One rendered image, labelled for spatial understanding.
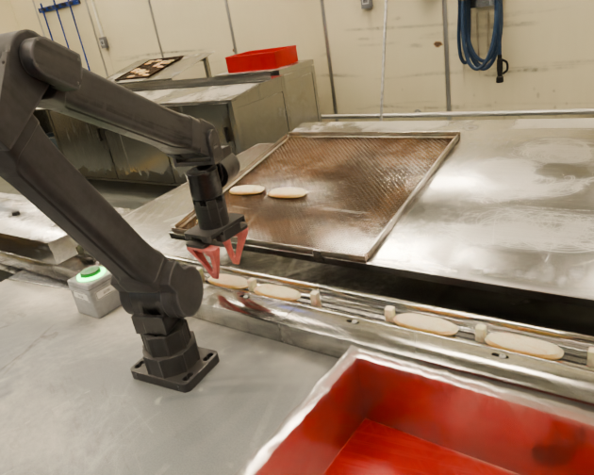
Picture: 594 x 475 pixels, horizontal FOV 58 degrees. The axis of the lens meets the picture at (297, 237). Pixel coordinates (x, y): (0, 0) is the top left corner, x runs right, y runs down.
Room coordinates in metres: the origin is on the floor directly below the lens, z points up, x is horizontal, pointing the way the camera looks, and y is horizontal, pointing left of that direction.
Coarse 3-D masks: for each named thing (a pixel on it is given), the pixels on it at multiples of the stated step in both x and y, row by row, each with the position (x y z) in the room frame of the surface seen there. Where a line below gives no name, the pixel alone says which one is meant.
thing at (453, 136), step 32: (256, 160) 1.40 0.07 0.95; (288, 160) 1.36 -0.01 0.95; (320, 160) 1.31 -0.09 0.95; (352, 160) 1.26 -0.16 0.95; (384, 160) 1.21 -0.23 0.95; (416, 160) 1.16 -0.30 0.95; (352, 192) 1.10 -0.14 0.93; (416, 192) 1.01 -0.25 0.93; (192, 224) 1.16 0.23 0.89; (352, 256) 0.85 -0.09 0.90
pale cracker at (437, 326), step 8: (400, 320) 0.68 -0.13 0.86; (408, 320) 0.68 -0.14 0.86; (416, 320) 0.67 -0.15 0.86; (424, 320) 0.67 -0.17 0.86; (432, 320) 0.66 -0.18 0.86; (440, 320) 0.66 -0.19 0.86; (408, 328) 0.67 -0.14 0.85; (416, 328) 0.66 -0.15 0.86; (424, 328) 0.65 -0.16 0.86; (432, 328) 0.65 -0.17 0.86; (440, 328) 0.65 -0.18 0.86; (448, 328) 0.64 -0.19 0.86; (456, 328) 0.64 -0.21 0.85
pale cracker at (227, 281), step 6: (210, 276) 0.94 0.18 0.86; (222, 276) 0.93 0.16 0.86; (228, 276) 0.93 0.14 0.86; (234, 276) 0.92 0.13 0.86; (210, 282) 0.93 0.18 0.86; (216, 282) 0.92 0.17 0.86; (222, 282) 0.91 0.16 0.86; (228, 282) 0.90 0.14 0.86; (234, 282) 0.90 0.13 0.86; (240, 282) 0.90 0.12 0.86; (246, 282) 0.90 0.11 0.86; (234, 288) 0.89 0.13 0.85; (240, 288) 0.88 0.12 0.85
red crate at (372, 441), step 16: (368, 432) 0.51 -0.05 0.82; (384, 432) 0.50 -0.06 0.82; (400, 432) 0.50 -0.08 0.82; (352, 448) 0.49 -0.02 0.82; (368, 448) 0.48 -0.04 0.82; (384, 448) 0.48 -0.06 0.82; (400, 448) 0.47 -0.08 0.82; (416, 448) 0.47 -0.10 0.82; (432, 448) 0.46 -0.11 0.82; (448, 448) 0.46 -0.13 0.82; (336, 464) 0.47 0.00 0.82; (352, 464) 0.46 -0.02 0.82; (368, 464) 0.46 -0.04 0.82; (384, 464) 0.45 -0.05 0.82; (400, 464) 0.45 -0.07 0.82; (416, 464) 0.45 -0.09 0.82; (432, 464) 0.44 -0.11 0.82; (448, 464) 0.44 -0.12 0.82; (464, 464) 0.43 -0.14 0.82; (480, 464) 0.43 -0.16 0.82
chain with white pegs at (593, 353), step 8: (80, 248) 1.23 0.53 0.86; (200, 272) 0.96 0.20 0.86; (248, 280) 0.88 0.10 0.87; (312, 296) 0.79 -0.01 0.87; (320, 304) 0.79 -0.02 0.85; (352, 312) 0.76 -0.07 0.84; (392, 312) 0.70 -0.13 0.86; (392, 320) 0.70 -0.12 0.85; (480, 328) 0.61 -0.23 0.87; (480, 336) 0.61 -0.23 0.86; (592, 352) 0.53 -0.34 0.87; (568, 360) 0.55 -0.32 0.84; (592, 360) 0.53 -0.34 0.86
